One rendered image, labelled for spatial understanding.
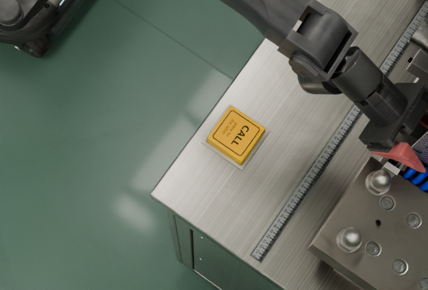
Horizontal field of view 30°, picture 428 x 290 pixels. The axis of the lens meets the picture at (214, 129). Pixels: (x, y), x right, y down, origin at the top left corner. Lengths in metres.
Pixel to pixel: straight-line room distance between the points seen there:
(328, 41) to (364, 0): 0.40
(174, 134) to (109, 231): 0.32
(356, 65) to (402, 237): 0.28
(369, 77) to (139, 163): 1.26
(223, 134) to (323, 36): 0.33
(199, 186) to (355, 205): 0.27
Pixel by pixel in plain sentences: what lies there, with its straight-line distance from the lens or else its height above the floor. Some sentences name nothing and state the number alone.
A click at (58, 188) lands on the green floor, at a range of 2.25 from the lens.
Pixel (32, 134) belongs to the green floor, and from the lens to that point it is 2.30.
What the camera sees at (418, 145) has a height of 1.08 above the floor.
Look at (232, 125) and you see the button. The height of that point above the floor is 0.92.
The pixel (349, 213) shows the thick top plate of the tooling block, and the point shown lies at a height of 1.03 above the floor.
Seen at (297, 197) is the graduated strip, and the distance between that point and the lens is 1.31.
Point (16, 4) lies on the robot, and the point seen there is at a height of 0.32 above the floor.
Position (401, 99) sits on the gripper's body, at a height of 1.15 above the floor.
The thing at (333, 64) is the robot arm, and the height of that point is 1.20.
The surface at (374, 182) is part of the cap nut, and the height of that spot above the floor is 1.06.
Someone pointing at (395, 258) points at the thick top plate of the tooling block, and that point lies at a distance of 1.19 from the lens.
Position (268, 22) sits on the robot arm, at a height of 1.23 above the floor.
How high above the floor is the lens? 2.17
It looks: 74 degrees down
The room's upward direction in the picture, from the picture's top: 4 degrees clockwise
